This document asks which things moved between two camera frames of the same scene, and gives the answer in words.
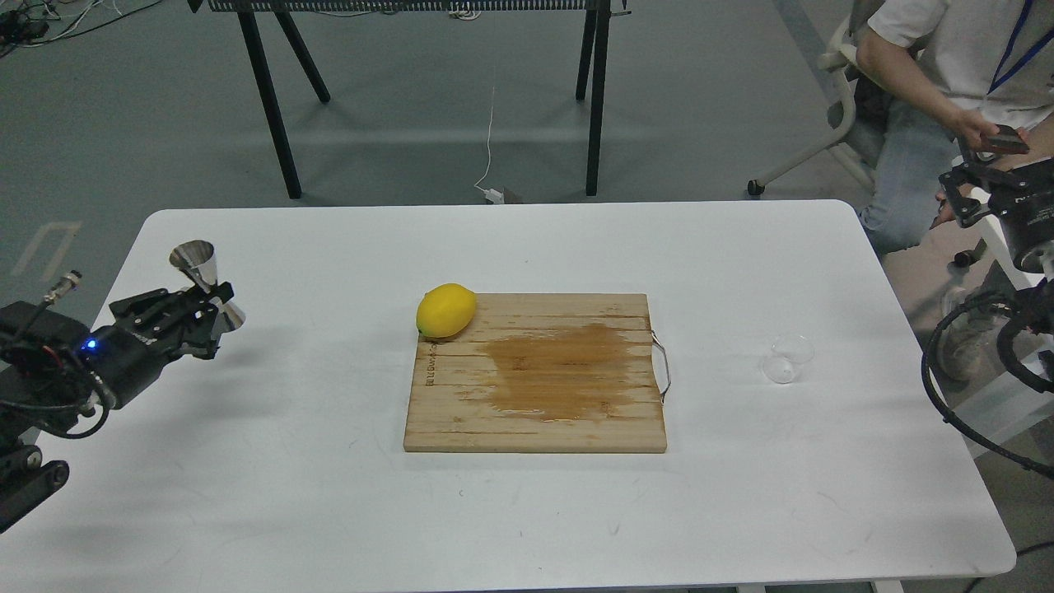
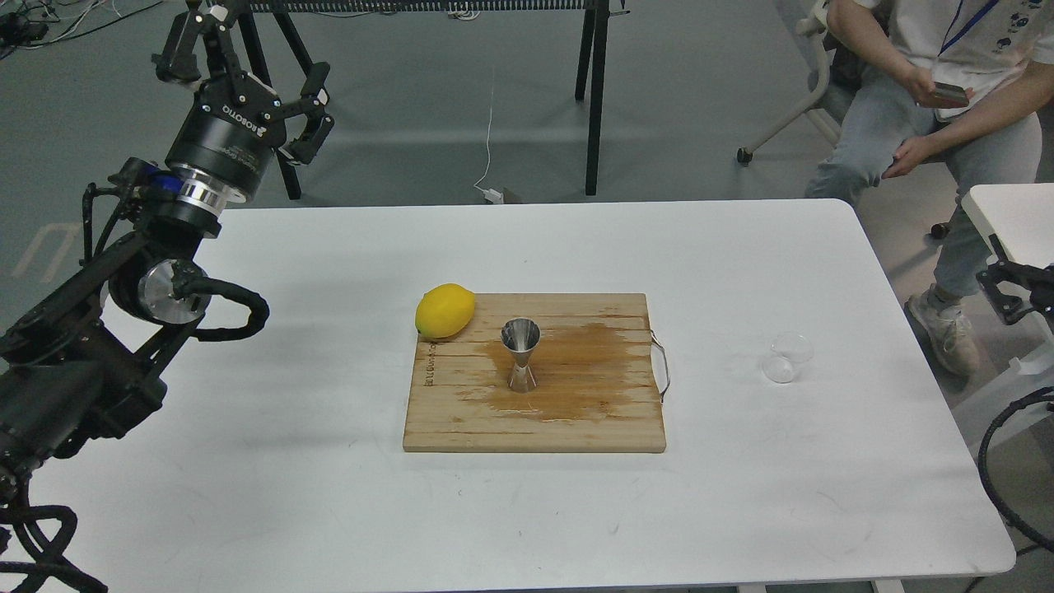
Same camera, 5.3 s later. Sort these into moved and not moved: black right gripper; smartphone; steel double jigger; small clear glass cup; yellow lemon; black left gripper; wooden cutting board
Moved: black left gripper; steel double jigger; smartphone; black right gripper
Not moved: yellow lemon; wooden cutting board; small clear glass cup
